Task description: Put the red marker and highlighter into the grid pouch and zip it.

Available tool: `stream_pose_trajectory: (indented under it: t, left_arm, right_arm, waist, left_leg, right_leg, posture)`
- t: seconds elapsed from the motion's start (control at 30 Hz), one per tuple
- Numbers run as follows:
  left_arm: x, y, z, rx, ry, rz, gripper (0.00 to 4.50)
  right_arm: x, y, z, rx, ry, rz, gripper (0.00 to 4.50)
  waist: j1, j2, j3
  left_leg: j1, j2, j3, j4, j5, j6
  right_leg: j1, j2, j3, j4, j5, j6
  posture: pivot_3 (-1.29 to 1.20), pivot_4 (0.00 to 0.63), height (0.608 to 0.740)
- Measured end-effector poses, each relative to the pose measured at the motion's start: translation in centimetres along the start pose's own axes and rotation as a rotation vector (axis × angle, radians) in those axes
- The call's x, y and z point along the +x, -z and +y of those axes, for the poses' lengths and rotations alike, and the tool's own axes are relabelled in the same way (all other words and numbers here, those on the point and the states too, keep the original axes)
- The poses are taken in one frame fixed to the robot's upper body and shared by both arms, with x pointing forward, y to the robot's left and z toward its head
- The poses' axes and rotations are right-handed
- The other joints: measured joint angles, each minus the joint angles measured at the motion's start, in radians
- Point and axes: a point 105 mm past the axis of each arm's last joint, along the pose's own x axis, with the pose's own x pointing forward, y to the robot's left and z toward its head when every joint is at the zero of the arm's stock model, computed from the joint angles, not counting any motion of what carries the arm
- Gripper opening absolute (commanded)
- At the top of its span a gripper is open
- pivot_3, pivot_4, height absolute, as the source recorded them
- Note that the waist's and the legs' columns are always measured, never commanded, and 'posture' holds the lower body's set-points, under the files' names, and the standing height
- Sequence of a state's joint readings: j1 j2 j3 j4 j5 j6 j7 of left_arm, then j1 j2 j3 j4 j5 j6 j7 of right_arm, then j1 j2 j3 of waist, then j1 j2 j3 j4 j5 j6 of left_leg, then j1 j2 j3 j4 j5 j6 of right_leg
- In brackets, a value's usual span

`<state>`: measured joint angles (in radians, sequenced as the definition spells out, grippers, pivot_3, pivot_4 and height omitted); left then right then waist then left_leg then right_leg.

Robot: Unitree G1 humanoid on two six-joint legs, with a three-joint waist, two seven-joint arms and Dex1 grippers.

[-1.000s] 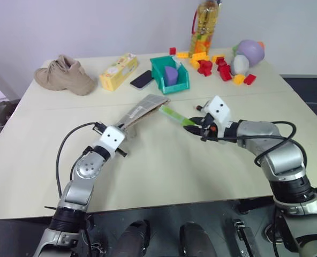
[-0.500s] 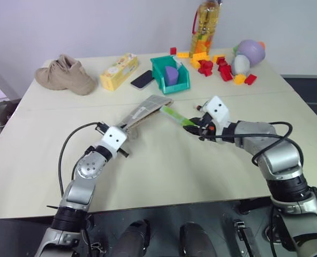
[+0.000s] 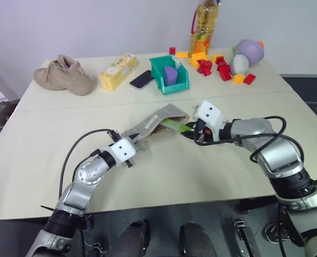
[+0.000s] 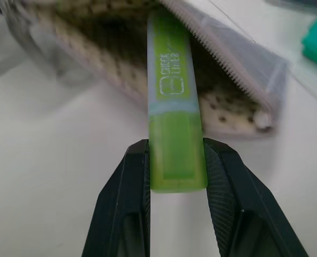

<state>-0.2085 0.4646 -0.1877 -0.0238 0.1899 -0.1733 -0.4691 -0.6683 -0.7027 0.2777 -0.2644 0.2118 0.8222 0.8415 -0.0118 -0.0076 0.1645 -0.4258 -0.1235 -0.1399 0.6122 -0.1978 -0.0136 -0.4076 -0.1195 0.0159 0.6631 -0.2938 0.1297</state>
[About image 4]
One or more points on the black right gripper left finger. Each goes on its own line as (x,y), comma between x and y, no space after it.
(115,208)

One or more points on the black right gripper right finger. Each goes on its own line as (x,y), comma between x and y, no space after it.
(244,214)

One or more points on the grid mesh zipper pouch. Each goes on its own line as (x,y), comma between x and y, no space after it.
(99,53)

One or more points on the green highlighter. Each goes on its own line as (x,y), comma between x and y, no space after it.
(174,128)

